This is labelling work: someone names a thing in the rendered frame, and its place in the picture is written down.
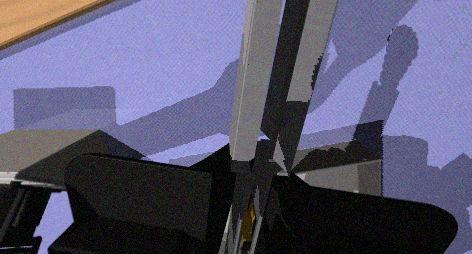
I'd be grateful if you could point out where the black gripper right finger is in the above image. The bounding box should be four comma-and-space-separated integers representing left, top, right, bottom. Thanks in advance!
254, 171, 458, 254

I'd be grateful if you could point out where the light brown wooden board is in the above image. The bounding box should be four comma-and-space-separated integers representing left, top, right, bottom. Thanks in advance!
0, 0, 117, 51

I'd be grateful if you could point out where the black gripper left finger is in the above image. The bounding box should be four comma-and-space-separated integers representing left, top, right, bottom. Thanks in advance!
63, 143, 237, 254

